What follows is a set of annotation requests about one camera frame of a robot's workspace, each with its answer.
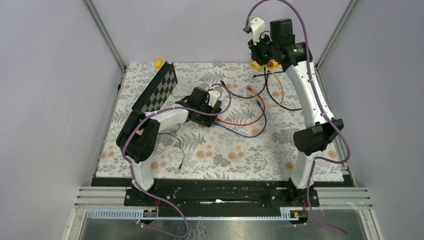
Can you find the yellow owl toy block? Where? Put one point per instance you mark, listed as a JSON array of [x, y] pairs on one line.
[[256, 66]]

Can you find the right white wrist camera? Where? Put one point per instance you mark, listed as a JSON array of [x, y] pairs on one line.
[[255, 26]]

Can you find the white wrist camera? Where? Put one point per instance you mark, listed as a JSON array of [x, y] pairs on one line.
[[213, 97], [255, 26]]

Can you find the black white checkerboard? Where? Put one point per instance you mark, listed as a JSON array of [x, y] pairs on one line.
[[158, 90]]

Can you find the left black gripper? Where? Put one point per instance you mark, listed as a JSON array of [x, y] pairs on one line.
[[209, 107]]

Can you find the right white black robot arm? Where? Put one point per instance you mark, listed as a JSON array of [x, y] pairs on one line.
[[321, 127]]

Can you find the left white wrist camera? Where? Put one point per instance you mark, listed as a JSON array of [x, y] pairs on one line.
[[213, 97]]

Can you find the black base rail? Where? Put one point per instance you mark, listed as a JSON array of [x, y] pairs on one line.
[[214, 198]]

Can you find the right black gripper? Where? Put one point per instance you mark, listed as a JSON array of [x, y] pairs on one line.
[[254, 49]]

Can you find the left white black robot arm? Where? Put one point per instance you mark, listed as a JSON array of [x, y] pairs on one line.
[[137, 138]]

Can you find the black network switch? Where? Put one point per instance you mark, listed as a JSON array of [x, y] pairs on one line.
[[200, 119]]

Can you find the floral patterned table mat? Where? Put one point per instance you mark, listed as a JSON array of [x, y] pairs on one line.
[[254, 137]]

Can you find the small yellow block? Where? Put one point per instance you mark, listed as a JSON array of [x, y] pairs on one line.
[[158, 64]]

